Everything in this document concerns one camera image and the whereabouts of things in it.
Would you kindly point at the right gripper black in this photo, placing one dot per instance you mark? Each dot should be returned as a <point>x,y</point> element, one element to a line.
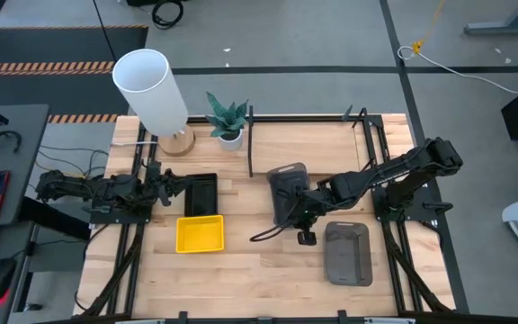
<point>308,209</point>

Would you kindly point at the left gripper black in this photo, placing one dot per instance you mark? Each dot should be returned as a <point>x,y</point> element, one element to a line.
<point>162,182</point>

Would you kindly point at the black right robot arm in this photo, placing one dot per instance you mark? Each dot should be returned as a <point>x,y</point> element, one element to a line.
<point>398,168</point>

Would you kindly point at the small black object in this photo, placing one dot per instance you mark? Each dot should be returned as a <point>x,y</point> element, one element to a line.
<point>34,307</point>

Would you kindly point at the green plant in white pot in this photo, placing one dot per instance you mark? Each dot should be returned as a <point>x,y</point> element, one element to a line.
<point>228,119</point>

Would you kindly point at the grey metal desk foot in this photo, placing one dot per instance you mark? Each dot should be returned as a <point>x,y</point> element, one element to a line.
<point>502,29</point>

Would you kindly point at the white lamp with wooden base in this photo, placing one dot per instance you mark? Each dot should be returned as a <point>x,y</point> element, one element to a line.
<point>151,90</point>

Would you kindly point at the grey desk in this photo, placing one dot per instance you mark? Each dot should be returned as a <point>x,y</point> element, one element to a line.
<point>25,153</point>

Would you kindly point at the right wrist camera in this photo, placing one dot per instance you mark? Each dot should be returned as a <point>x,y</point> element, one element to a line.
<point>307,238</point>

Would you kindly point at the black aluminium rig frame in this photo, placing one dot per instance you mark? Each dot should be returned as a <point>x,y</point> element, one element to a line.
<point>304,119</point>

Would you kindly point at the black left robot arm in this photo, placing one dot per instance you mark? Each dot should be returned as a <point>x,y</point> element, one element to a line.
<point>106,191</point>

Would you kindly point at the black dish rack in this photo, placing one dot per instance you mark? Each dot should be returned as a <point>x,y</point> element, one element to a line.
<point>331,144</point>

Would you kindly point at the black mat with hazard stripes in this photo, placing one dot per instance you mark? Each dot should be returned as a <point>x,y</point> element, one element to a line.
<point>61,45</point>

